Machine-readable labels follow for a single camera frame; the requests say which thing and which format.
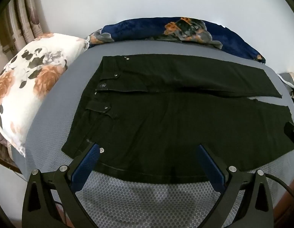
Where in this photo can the grey cloth with white trim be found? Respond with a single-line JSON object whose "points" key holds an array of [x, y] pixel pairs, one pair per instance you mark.
{"points": [[287, 77]]}

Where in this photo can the blue floral blanket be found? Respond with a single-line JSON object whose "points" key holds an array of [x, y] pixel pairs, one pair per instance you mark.
{"points": [[137, 29]]}

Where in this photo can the black pants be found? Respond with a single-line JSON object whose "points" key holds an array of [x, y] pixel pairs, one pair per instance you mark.
{"points": [[161, 123]]}

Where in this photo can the grey mesh bed mattress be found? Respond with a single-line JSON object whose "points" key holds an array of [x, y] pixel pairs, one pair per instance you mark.
{"points": [[137, 206]]}

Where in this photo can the white floral pillow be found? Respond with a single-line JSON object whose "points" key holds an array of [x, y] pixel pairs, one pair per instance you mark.
{"points": [[30, 87]]}

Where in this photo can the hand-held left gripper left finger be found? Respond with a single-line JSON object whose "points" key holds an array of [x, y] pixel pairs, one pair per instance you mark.
{"points": [[86, 163]]}

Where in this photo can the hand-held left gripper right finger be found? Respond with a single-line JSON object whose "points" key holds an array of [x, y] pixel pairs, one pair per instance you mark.
{"points": [[210, 163]]}

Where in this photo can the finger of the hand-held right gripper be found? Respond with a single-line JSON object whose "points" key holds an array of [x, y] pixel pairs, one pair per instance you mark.
{"points": [[291, 131]]}

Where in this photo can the striped patterned curtain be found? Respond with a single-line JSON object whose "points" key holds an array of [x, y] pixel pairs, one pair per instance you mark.
{"points": [[23, 11]]}

